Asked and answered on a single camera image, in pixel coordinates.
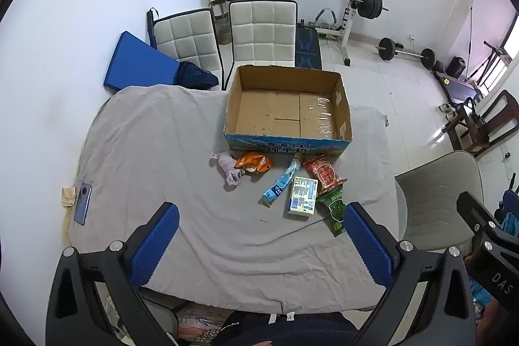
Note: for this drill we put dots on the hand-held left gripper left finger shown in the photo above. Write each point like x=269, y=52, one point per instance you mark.
x=156, y=244

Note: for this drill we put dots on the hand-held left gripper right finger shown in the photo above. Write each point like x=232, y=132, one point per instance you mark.
x=367, y=244

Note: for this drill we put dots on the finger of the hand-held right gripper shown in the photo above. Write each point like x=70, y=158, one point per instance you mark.
x=478, y=216
x=512, y=200

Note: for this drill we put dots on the green snack packet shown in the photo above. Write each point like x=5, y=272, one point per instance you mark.
x=334, y=212

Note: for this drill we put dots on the white-blue carton box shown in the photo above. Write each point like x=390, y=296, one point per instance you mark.
x=302, y=196

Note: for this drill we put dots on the red snack packet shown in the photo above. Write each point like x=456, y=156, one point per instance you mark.
x=326, y=173

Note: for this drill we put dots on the pink cloth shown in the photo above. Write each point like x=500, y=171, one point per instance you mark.
x=232, y=171

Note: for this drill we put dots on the blue white tube packet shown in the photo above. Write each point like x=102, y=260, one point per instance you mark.
x=279, y=184

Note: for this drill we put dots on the orange snack packet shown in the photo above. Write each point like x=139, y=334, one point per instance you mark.
x=255, y=162

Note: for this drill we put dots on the cardboard box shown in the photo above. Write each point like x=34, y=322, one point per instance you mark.
x=284, y=107

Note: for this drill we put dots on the beige plastic chair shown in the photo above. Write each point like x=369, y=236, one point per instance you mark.
x=438, y=192

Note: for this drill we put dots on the blue smartphone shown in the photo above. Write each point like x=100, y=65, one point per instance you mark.
x=83, y=204

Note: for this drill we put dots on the dark wooden chair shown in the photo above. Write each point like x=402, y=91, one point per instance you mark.
x=494, y=115

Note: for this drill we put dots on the pink patterned bag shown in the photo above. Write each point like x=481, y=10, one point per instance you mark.
x=200, y=327

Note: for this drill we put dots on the grey tablecloth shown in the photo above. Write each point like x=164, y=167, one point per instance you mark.
x=162, y=147

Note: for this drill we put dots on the beige paper scrap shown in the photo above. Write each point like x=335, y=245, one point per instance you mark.
x=67, y=196

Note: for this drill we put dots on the person's dark trousers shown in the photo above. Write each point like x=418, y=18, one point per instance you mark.
x=292, y=329

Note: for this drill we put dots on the black exercise machine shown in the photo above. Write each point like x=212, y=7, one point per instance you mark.
x=456, y=84

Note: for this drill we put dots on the black speaker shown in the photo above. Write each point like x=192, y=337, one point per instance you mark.
x=456, y=67

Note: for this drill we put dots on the black stand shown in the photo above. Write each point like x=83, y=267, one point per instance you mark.
x=492, y=54

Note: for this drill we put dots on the dark blue bag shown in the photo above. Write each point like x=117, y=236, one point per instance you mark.
x=194, y=76

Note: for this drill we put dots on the short barbell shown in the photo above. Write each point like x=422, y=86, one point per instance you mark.
x=405, y=52

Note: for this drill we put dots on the blue foam mat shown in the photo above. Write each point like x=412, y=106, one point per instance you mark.
x=138, y=62

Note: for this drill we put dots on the white padded chair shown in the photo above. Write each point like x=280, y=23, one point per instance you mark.
x=186, y=42
x=263, y=34

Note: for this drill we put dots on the black blue bench pad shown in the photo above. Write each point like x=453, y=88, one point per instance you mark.
x=306, y=46

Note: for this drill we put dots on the white barbell rack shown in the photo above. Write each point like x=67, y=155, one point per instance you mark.
x=352, y=17

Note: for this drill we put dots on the rusty gas cylinder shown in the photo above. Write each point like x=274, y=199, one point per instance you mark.
x=221, y=25

